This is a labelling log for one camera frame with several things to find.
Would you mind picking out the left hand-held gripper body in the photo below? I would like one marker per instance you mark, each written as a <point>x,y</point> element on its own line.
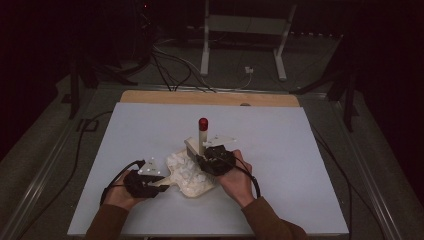
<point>140,186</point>

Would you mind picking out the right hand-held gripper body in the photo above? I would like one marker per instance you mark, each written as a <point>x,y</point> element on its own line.
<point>216,161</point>

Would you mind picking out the cream hand brush red tip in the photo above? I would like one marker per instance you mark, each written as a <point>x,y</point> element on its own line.
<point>203,140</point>

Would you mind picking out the pile of white tissue scraps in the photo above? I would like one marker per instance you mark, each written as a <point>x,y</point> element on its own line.
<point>186,171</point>

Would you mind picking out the cream plastic dustpan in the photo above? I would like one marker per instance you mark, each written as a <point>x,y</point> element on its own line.
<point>195,191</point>

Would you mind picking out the person's left hand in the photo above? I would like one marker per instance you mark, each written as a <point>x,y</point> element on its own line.
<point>118,196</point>

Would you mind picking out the person's right hand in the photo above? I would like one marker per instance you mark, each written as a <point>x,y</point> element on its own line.
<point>238,183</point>

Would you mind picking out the pale grey table mat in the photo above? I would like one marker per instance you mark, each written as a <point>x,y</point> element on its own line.
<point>283,173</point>

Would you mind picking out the black tripod stand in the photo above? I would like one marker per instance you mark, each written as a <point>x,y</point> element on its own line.
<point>348,100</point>
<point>75,90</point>

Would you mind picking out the white metal stand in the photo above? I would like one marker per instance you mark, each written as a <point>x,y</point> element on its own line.
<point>246,24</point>

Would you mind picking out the aluminium floor frame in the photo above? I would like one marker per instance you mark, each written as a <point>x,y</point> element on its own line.
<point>283,92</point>

